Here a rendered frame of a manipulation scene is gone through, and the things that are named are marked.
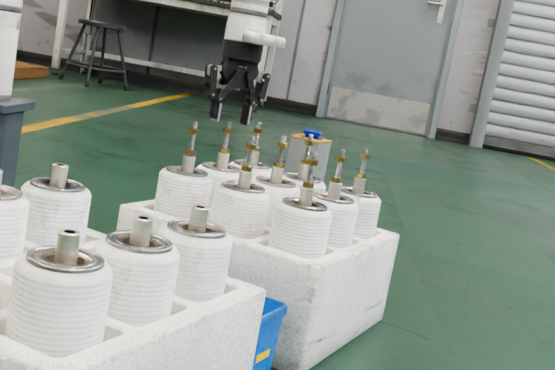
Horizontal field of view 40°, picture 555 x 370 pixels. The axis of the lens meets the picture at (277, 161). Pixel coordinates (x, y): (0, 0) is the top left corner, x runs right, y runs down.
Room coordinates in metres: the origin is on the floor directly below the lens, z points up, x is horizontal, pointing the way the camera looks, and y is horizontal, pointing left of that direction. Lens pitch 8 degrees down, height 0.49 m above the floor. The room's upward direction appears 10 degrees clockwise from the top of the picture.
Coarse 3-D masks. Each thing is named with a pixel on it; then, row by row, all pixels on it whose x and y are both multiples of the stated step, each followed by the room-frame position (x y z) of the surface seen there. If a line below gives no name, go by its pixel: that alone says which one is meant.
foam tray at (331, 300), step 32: (128, 224) 1.28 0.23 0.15; (160, 224) 1.25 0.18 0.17; (256, 256) 1.16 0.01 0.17; (288, 256) 1.15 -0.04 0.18; (352, 256) 1.24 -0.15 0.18; (384, 256) 1.40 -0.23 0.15; (288, 288) 1.14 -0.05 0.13; (320, 288) 1.14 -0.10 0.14; (352, 288) 1.27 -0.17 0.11; (384, 288) 1.44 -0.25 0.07; (288, 320) 1.13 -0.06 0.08; (320, 320) 1.16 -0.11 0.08; (352, 320) 1.30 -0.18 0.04; (288, 352) 1.13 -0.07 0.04; (320, 352) 1.19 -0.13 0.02
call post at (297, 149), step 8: (296, 144) 1.65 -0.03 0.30; (304, 144) 1.64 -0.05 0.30; (320, 144) 1.63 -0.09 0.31; (328, 144) 1.67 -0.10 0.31; (288, 152) 1.65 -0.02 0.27; (296, 152) 1.65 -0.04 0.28; (304, 152) 1.64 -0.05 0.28; (320, 152) 1.64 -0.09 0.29; (328, 152) 1.68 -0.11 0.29; (288, 160) 1.65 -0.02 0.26; (296, 160) 1.64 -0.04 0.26; (320, 160) 1.65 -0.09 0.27; (288, 168) 1.65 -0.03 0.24; (296, 168) 1.64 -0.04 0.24; (320, 168) 1.66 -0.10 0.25; (320, 176) 1.66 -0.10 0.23
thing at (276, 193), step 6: (252, 180) 1.37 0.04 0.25; (264, 186) 1.34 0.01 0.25; (270, 186) 1.34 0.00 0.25; (270, 192) 1.33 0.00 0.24; (276, 192) 1.33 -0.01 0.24; (282, 192) 1.33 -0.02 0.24; (288, 192) 1.34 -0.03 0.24; (294, 192) 1.35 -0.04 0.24; (270, 198) 1.33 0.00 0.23; (276, 198) 1.33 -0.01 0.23; (270, 204) 1.33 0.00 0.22; (270, 210) 1.33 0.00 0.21; (270, 216) 1.33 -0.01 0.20; (270, 222) 1.33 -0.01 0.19
